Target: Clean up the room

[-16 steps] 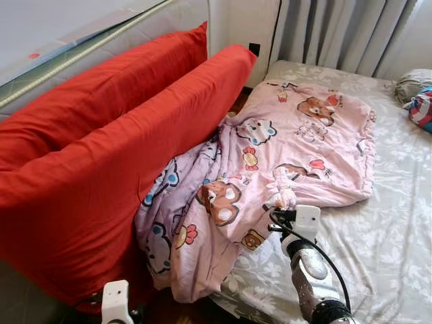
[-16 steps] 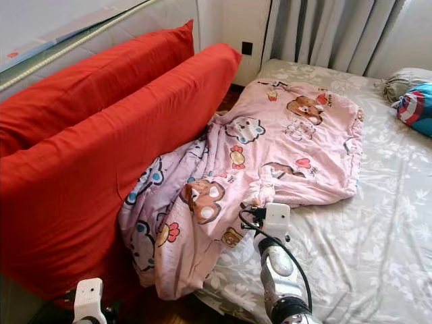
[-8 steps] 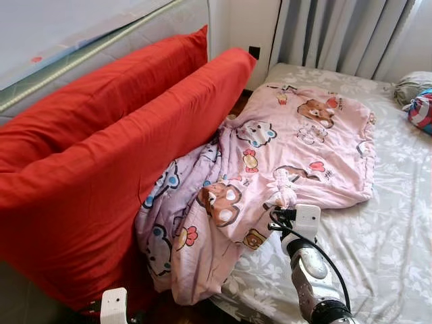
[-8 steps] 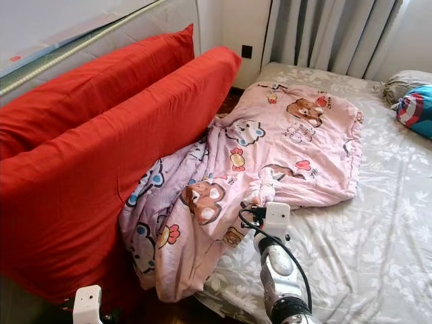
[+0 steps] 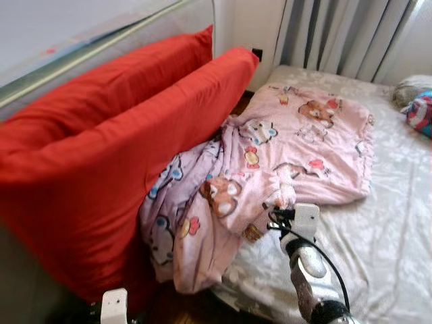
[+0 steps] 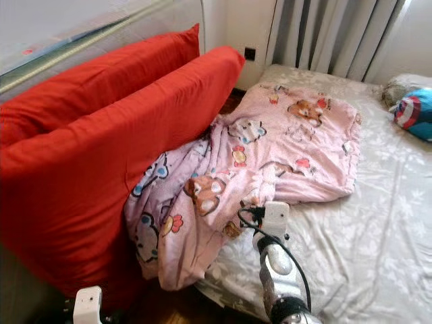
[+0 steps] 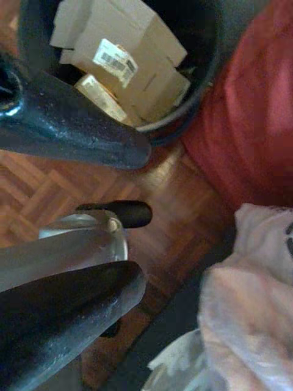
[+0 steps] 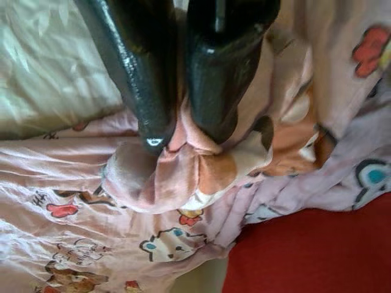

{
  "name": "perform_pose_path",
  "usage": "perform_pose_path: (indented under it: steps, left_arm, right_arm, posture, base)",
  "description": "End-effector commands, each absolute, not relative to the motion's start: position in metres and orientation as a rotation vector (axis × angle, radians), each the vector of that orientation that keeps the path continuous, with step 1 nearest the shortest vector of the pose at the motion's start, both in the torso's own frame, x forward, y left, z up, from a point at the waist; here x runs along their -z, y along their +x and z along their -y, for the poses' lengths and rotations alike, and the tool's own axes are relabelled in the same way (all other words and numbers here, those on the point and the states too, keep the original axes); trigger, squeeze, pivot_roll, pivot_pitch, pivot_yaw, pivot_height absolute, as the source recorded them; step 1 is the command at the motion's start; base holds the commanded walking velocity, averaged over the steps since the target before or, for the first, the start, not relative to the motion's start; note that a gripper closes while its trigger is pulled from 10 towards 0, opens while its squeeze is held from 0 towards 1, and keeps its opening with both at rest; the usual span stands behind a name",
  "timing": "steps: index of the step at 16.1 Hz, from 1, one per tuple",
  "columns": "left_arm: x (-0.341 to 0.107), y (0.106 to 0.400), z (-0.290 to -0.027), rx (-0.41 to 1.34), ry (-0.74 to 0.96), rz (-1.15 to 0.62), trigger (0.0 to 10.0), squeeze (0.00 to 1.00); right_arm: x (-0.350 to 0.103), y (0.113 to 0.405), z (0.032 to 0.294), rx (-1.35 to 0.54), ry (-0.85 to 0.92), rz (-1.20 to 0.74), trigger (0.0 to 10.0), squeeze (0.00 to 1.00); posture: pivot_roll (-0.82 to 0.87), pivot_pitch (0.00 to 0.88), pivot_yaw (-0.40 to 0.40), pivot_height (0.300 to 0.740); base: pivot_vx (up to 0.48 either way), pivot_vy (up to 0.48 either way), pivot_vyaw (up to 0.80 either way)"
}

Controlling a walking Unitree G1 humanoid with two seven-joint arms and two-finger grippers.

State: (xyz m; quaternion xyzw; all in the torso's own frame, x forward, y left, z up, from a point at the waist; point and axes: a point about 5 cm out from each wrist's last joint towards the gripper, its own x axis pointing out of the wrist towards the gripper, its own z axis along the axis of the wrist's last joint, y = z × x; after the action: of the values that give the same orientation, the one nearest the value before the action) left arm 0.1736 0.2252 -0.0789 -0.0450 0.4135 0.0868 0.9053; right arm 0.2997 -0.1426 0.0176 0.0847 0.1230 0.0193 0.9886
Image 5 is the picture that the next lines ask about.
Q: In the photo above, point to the red fabric-covered mattress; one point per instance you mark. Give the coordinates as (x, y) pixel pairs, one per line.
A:
(101, 94)
(101, 202)

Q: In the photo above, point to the beige floral bedsheet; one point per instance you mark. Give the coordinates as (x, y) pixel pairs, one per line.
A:
(385, 223)

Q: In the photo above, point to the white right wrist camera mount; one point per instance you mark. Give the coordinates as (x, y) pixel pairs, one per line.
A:
(307, 219)

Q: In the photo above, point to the red white blue shield pillow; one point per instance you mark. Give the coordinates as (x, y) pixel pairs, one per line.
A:
(422, 115)

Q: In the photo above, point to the grey pleated curtain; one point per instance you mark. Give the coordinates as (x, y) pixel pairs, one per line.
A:
(337, 34)

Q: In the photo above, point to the pink cartoon print blanket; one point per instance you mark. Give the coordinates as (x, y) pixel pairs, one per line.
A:
(304, 142)

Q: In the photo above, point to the black wall socket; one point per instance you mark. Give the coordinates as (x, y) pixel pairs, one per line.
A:
(257, 55)

